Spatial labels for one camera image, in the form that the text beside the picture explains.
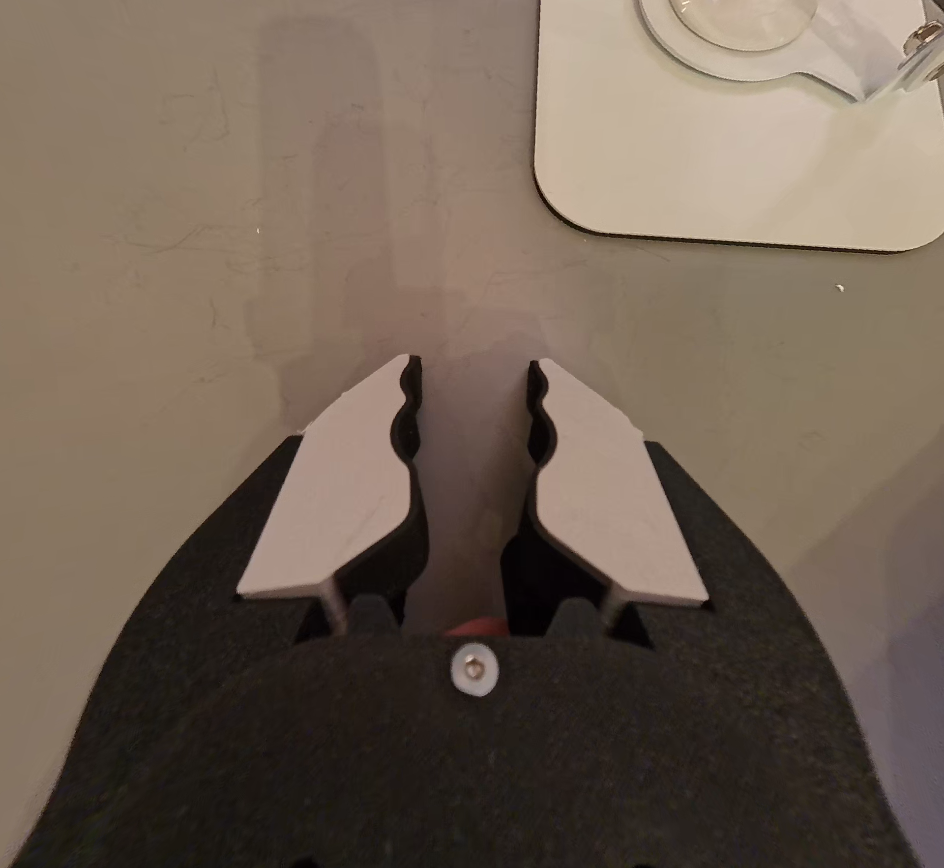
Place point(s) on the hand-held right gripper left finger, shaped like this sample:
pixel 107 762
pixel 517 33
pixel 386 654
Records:
pixel 339 506

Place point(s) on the white base board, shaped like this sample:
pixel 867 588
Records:
pixel 664 167

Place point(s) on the grey desk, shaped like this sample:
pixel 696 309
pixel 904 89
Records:
pixel 221 145

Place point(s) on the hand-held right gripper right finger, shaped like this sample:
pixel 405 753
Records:
pixel 612 514

